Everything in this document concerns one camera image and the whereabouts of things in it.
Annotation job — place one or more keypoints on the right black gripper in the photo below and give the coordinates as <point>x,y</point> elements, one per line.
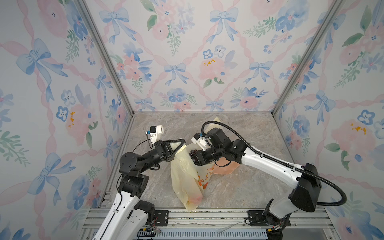
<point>200,156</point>

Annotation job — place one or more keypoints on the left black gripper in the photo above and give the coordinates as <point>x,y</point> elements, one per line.
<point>164,152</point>

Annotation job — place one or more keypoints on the cream plastic bag orange print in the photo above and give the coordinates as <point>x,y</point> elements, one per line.
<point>189,181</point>

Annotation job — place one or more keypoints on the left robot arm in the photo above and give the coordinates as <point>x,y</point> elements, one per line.
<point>129,214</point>

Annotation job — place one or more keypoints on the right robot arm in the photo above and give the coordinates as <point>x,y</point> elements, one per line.
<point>305,187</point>

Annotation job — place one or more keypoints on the pink flower-shaped plate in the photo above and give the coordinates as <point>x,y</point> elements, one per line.
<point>225,168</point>

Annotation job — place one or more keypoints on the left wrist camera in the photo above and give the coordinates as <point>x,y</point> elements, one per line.
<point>154,133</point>

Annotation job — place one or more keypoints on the left aluminium corner post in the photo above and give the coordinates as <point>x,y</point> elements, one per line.
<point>94,32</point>

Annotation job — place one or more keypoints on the aluminium corner post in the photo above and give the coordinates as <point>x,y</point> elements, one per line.
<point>320,33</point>
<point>94,32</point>

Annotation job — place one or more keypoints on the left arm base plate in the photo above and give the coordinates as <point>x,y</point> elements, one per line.
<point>158,218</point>

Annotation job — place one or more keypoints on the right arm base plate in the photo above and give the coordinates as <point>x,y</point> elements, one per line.
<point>256,218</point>

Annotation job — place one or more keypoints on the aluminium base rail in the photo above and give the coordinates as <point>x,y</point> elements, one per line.
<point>229,224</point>

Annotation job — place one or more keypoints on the right aluminium corner post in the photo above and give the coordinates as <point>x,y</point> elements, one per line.
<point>320,33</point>

